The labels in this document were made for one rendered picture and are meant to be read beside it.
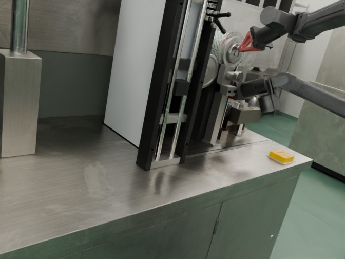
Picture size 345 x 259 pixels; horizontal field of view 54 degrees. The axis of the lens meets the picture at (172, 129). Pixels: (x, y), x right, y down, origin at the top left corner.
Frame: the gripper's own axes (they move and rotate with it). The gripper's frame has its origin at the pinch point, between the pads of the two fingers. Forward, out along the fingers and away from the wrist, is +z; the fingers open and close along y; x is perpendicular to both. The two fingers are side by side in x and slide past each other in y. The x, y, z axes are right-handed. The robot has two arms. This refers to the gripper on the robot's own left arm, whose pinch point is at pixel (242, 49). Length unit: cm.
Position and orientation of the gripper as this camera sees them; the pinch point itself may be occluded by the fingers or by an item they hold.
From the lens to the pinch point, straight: 127.6
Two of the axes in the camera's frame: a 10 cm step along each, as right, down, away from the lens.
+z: -6.6, 2.9, 6.9
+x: -2.1, -9.6, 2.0
